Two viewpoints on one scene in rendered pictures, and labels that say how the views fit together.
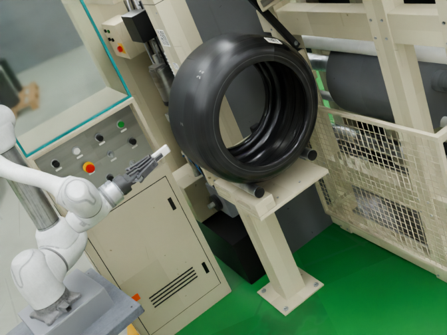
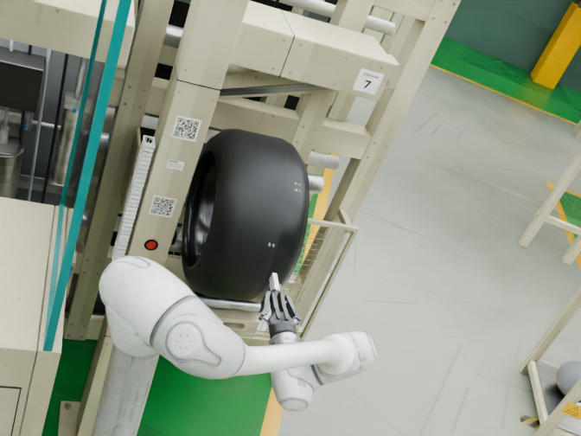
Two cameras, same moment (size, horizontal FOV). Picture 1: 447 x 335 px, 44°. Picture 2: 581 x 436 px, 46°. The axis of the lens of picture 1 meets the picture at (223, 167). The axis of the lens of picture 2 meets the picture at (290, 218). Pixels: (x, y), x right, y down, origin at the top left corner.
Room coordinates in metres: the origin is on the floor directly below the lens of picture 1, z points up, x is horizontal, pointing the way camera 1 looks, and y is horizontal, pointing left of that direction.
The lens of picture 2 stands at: (2.07, 1.83, 2.44)
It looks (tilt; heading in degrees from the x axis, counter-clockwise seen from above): 31 degrees down; 265
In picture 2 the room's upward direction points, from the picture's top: 23 degrees clockwise
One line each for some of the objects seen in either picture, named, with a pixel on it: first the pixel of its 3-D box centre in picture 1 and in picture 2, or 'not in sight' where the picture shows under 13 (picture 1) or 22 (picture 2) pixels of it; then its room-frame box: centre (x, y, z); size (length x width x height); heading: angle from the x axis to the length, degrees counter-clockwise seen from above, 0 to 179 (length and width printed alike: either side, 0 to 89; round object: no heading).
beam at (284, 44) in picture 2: not in sight; (299, 48); (2.08, -0.48, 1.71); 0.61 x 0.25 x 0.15; 20
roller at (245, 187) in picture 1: (237, 181); (214, 300); (2.04, -0.03, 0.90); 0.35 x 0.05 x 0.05; 20
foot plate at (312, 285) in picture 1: (289, 288); (92, 428); (2.33, -0.06, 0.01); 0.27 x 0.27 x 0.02; 20
